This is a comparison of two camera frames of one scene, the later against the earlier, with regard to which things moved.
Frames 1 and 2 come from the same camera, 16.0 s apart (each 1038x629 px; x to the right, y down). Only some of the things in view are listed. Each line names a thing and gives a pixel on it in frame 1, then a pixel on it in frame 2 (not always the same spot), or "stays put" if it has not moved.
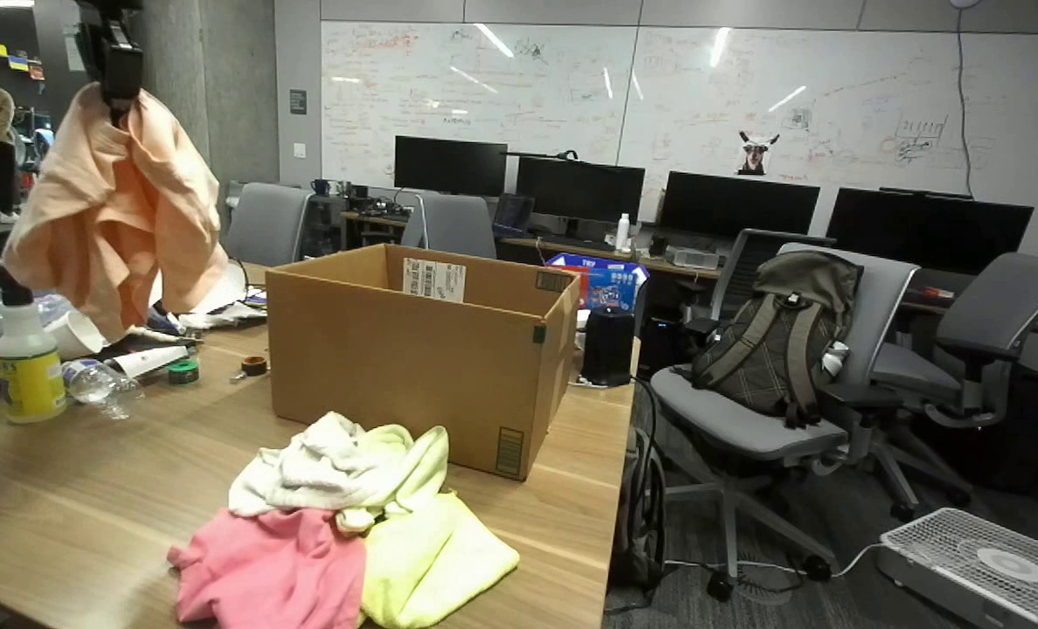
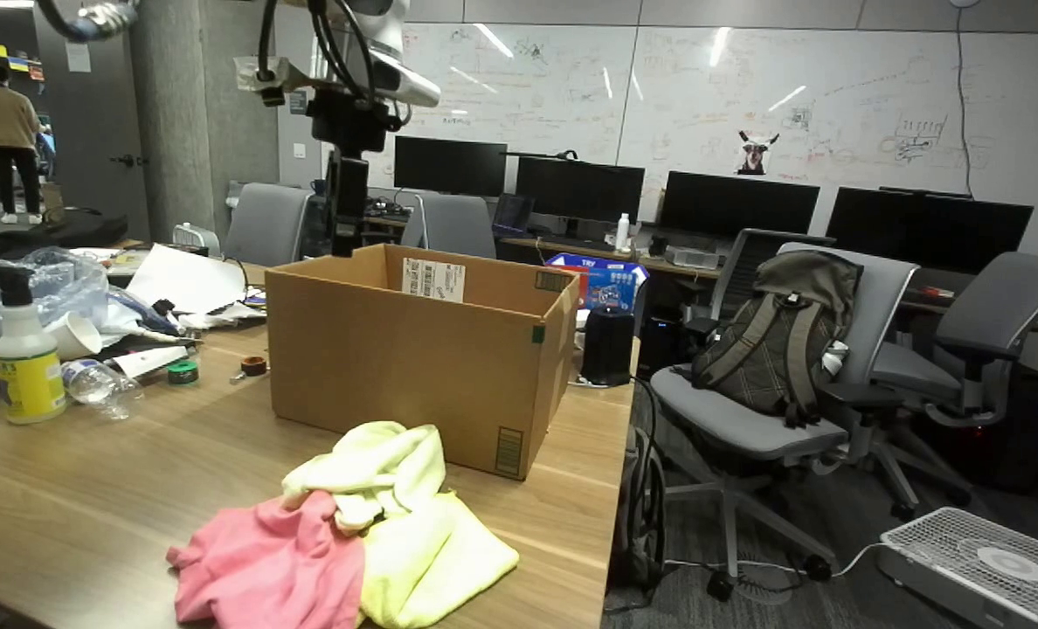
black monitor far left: x=453 y=165 stays put
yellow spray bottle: x=28 y=369 stays put
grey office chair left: x=263 y=222 stays put
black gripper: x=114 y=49 → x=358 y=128
